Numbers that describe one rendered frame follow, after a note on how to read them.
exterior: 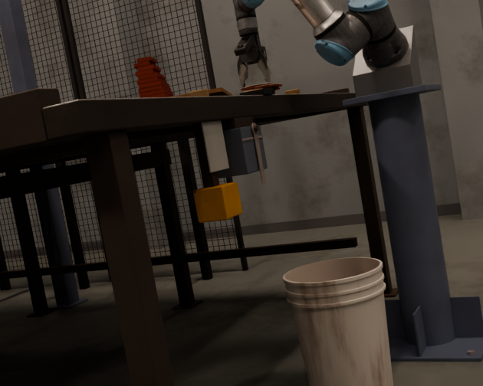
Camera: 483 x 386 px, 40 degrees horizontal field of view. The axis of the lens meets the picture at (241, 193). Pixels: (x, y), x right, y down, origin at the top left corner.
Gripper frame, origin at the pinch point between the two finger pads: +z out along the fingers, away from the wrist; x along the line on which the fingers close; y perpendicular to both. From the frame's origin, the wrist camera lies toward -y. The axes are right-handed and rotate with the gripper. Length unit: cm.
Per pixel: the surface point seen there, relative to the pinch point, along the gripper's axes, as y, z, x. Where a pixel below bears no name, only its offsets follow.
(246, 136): -72, 19, -27
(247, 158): -74, 25, -27
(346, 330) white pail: -53, 78, -38
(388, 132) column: -10, 26, -48
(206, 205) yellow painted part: -90, 34, -22
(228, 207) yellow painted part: -89, 35, -27
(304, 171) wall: 269, 50, 88
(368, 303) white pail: -48, 72, -44
